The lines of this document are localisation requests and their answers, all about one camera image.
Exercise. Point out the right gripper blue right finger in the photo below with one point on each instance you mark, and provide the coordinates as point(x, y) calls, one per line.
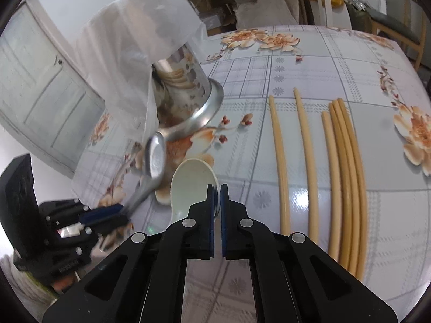
point(241, 236)

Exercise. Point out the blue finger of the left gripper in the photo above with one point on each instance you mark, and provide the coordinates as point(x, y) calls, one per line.
point(100, 213)

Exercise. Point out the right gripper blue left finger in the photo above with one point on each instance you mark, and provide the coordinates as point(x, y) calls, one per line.
point(192, 237)

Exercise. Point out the white ceramic spoon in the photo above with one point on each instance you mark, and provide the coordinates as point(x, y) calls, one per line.
point(189, 186)

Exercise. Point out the steel spoon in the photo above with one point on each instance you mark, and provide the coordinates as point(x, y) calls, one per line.
point(154, 161)

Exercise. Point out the wooden chopstick two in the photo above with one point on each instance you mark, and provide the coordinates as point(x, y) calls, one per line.
point(313, 209)

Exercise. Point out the wooden chopstick four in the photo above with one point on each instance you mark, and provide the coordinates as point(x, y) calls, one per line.
point(345, 187)

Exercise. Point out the steel utensil holder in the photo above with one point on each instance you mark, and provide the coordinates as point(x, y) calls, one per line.
point(186, 98)

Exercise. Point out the wooden chopstick five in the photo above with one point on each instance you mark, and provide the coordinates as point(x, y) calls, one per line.
point(359, 237)

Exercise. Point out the wooden chopstick one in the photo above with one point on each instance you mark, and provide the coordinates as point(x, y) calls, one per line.
point(283, 185)

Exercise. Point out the white door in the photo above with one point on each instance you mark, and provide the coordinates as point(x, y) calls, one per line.
point(45, 103)

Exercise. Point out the white mesh cloth cover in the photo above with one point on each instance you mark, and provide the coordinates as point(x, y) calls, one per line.
point(118, 46)

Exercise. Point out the white sack under table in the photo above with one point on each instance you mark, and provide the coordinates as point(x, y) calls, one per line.
point(261, 13)

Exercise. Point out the wooden chair black seat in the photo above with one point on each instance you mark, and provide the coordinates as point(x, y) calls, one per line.
point(401, 30)

